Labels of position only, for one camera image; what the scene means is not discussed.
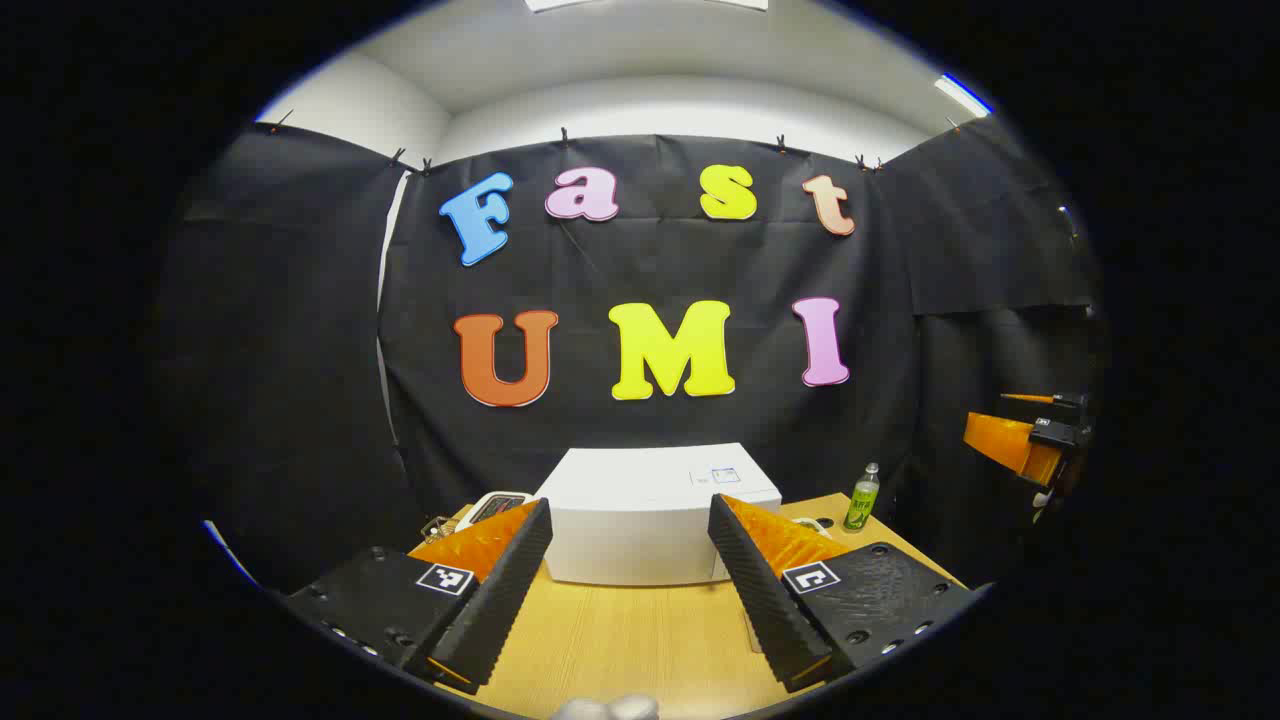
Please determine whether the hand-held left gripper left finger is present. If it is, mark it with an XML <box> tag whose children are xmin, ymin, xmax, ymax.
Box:
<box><xmin>285</xmin><ymin>498</ymin><xmax>554</xmax><ymax>694</ymax></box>

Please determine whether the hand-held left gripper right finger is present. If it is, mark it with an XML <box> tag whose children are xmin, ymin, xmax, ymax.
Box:
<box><xmin>708</xmin><ymin>493</ymin><xmax>979</xmax><ymax>694</ymax></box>

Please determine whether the white microwave oven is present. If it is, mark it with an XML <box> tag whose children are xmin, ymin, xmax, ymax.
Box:
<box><xmin>535</xmin><ymin>443</ymin><xmax>783</xmax><ymax>587</ymax></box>

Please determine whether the white toaster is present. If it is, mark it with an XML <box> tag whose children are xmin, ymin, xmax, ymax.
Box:
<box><xmin>458</xmin><ymin>491</ymin><xmax>536</xmax><ymax>531</ymax></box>

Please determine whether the green drink bottle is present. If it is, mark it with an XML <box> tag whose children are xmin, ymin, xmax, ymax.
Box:
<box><xmin>843</xmin><ymin>463</ymin><xmax>881</xmax><ymax>533</ymax></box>

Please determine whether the black backdrop cloth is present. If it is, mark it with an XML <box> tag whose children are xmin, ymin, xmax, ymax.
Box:
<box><xmin>160</xmin><ymin>118</ymin><xmax>1106</xmax><ymax>591</ymax></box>

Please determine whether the ceiling light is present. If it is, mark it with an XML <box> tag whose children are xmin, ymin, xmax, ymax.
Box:
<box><xmin>525</xmin><ymin>0</ymin><xmax>771</xmax><ymax>13</ymax></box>
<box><xmin>935</xmin><ymin>73</ymin><xmax>996</xmax><ymax>119</ymax></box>

